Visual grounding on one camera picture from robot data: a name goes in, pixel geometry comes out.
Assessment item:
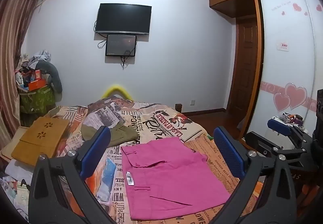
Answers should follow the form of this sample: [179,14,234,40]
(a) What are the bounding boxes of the pink pants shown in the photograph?
[121,137,231,221]

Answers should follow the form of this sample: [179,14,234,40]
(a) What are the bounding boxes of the orange box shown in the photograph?
[28,70,48,91]

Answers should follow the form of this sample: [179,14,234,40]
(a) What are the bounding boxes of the pile of crumpled clothes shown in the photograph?
[15,50,51,81]

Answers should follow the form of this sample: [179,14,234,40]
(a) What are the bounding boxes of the grey plush pillow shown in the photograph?
[33,61,63,93]

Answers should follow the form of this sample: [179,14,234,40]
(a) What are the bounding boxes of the newspaper print bed sheet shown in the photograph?
[0,97,265,224]

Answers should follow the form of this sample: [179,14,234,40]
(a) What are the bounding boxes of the striped pink curtain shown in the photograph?
[0,0,48,164]

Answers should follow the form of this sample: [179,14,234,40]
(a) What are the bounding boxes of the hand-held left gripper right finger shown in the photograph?
[209,126,297,224]

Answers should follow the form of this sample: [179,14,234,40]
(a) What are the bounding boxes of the wooden wardrobe with heart decals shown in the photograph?
[209,0,323,144]

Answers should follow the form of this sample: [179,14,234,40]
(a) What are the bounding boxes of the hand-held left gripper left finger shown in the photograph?
[28,126,119,224]

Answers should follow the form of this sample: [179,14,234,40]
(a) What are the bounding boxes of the clutter of small items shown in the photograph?
[281,112,306,126]

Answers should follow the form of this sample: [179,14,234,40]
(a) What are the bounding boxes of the pile of papers and packets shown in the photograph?
[0,176,33,222]

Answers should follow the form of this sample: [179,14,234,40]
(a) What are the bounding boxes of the yellow foam loop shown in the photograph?
[101,84,133,100]

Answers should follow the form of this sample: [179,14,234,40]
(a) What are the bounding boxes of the wooden lap desk board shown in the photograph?
[11,117,70,166]

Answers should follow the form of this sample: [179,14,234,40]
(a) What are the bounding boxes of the black dangling cable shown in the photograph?
[121,49,132,70]

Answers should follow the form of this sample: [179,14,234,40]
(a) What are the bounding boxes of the green patterned storage basket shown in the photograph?
[19,84,56,114]

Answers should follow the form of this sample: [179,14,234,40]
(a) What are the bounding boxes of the brown wooden door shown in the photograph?
[228,19,258,115]

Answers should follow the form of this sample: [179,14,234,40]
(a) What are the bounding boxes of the black wall television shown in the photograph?
[95,3,152,35]

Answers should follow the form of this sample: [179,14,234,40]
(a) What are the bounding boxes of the blue plastic bag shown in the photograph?
[96,157,117,202]

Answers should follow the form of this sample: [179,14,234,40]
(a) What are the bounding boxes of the olive green pants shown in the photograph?
[81,123,139,147]

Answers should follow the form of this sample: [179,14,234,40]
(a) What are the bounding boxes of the small black wall monitor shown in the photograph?
[105,34,137,57]

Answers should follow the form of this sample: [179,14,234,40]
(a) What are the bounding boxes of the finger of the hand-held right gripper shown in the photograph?
[268,119,313,149]
[246,132,314,164]

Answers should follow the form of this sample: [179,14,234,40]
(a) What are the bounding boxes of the white folded cloth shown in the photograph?
[4,160,34,185]

